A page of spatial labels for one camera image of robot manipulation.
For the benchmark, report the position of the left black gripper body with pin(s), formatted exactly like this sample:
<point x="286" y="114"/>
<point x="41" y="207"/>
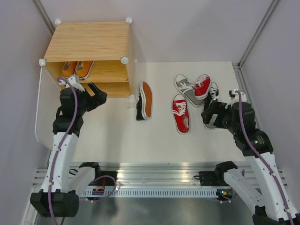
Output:
<point x="84" y="99"/>

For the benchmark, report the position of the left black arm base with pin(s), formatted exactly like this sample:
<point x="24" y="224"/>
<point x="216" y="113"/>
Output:
<point x="103" y="184"/>

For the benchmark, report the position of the red sneaker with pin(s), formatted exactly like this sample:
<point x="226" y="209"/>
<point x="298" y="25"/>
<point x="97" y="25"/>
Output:
<point x="181" y="113"/>
<point x="202" y="86"/>

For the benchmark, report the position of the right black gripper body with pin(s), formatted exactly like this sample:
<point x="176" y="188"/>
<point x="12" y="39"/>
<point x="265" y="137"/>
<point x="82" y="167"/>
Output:
<point x="228" y="123"/>

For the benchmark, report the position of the red sneaker back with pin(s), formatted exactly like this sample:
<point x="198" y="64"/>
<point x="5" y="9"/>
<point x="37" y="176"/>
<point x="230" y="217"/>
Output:
<point x="202" y="86"/>

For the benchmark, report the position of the grey sneaker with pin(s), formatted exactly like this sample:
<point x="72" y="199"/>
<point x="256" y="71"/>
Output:
<point x="210" y="126"/>
<point x="187" y="89"/>

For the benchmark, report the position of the aluminium mounting rail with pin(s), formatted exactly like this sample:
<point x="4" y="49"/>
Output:
<point x="156" y="176"/>

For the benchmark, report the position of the wooden two-shelf shoe cabinet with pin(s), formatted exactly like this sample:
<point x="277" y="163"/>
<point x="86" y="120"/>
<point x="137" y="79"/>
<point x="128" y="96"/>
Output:
<point x="106" y="46"/>

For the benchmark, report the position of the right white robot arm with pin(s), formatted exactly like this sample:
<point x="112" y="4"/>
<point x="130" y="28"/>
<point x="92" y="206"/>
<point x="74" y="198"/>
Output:
<point x="271" y="204"/>

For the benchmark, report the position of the white slotted cable duct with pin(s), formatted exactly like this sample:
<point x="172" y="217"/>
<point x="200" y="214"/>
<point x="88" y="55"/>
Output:
<point x="153" y="193"/>

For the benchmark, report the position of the grey sneaker back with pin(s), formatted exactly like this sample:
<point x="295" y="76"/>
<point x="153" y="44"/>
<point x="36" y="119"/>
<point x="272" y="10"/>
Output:
<point x="187" y="89"/>

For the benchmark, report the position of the black sneaker back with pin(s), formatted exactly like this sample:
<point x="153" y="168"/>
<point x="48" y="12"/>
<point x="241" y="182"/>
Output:
<point x="212" y="95"/>

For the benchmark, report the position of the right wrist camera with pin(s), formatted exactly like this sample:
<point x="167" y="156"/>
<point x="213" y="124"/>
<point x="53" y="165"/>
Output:
<point x="237" y="96"/>

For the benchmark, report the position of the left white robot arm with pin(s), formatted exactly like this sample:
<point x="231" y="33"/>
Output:
<point x="59" y="195"/>

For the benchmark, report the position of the red sneaker front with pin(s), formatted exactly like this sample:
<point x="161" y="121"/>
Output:
<point x="181" y="113"/>

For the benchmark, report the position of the left aluminium frame post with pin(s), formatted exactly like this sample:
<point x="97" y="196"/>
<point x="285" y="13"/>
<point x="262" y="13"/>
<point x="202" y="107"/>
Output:
<point x="44" y="16"/>

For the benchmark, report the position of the aluminium frame post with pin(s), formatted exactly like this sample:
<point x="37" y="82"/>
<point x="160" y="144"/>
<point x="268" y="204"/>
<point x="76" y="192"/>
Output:
<point x="251" y="69"/>
<point x="44" y="16"/>

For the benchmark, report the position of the grey sneaker right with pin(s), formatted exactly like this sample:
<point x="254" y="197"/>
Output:
<point x="210" y="126"/>

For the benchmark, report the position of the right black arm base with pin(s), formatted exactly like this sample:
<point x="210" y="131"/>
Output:
<point x="216" y="179"/>

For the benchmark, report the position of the right aluminium frame post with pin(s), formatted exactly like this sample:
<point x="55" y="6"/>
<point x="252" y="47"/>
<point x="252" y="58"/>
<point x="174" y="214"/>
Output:
<point x="251" y="69"/>

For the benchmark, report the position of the black sneaker orange sole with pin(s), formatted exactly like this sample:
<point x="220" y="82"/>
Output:
<point x="143" y="102"/>

